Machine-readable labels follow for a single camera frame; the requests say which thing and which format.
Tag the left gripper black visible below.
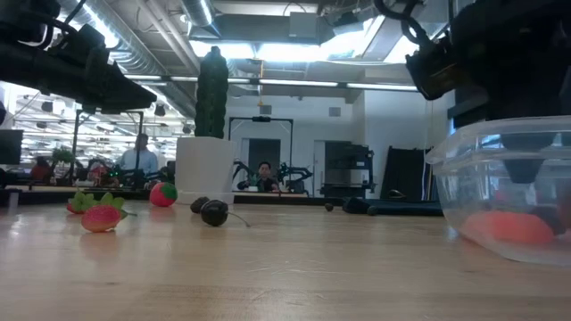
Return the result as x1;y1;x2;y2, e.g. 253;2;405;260
0;43;158;112

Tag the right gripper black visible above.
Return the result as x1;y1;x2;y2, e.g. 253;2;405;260
450;0;571;185

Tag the clear plastic tupperware container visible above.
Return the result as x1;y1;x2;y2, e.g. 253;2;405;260
424;114;571;268

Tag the orange tomato toy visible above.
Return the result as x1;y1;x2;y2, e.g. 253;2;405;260
460;210;558;246

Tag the red toy strawberry with leaves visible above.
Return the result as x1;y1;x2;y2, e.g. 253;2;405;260
66;190;100;216

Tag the pink toy strawberry with leaves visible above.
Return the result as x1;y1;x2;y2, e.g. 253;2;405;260
80;192;137;235

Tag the black toy blackberry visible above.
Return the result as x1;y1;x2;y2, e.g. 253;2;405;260
189;195;211;215

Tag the person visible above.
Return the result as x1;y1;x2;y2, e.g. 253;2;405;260
119;132;160;177
248;160;280;193
29;155;53;182

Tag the green potted plant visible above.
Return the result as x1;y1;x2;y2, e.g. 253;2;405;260
51;147;75;166

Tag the tall dark green cactus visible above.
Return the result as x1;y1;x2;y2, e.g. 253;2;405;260
194;45;230;139

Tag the round red toy strawberry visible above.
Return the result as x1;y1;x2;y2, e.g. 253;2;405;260
148;181;179;209

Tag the background wooden table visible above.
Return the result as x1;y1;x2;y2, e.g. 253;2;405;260
232;190;344;206
0;184;151;202

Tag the white plastic pot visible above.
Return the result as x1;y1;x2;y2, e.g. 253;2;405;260
175;136;237;206

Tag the black computer monitor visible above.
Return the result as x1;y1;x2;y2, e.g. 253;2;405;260
0;128;24;165

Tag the black standing panel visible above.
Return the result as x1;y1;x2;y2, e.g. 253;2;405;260
381;146;436;202

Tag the dark blue mat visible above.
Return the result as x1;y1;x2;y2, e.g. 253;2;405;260
342;197;443;218

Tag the black equipment cart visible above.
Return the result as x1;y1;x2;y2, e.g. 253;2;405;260
320;142;377;198

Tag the long ceiling light strip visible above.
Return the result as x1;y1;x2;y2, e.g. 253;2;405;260
120;73;420;94

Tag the grey ceiling box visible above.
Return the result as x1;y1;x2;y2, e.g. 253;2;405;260
288;12;320;39

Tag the black rig frame with bar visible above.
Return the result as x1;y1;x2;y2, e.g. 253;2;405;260
70;108;145;191

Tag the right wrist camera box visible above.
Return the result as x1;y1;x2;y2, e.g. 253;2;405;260
404;37;469;102

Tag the black rig frame with camera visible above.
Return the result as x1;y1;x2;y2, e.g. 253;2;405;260
228;116;294;193

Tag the black right camera cable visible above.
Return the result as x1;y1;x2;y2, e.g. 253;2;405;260
373;0;432;48

